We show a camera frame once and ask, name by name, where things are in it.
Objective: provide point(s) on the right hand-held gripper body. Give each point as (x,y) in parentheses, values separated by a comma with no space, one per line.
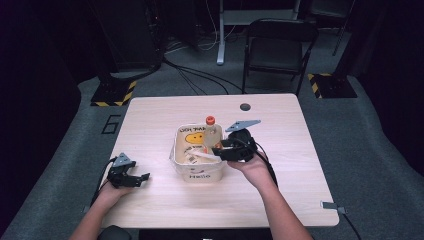
(243,146)

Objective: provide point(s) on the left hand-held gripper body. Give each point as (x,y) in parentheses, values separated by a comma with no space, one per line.
(121,166)

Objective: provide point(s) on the person's left hand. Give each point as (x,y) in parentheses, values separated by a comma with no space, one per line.
(112,195)

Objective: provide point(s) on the person's right hand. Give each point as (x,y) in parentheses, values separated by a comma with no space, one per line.
(255,171)

